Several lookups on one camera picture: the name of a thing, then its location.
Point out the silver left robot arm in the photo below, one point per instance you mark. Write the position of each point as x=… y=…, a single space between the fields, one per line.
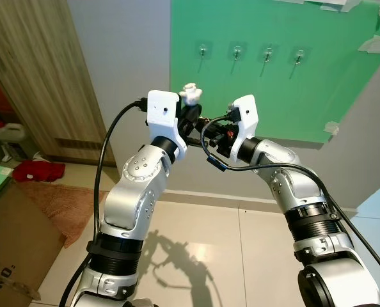
x=129 y=198

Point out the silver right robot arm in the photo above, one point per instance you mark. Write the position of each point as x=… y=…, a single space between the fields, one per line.
x=299 y=185

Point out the clear adhesive metal hook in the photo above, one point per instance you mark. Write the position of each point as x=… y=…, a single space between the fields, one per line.
x=267 y=52
x=204 y=48
x=299 y=55
x=238 y=50

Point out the large green board with hooks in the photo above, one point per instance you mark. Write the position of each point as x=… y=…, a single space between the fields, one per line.
x=273 y=96

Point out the brown floor mat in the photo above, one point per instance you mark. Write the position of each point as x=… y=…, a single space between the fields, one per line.
x=62 y=211

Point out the red cloth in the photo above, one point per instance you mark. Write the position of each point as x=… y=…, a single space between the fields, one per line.
x=39 y=171

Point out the wood grain door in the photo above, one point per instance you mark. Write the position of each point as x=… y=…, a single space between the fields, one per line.
x=36 y=77

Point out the white plastic jug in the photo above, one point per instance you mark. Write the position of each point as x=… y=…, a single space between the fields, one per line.
x=9 y=137

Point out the brown cardboard box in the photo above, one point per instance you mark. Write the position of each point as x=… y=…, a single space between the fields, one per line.
x=11 y=256

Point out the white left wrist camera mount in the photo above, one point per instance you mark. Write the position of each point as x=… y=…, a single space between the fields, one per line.
x=163 y=112

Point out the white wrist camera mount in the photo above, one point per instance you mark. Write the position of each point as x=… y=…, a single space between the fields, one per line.
x=163 y=112
x=246 y=112

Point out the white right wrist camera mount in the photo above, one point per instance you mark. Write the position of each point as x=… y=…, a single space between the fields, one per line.
x=246 y=112

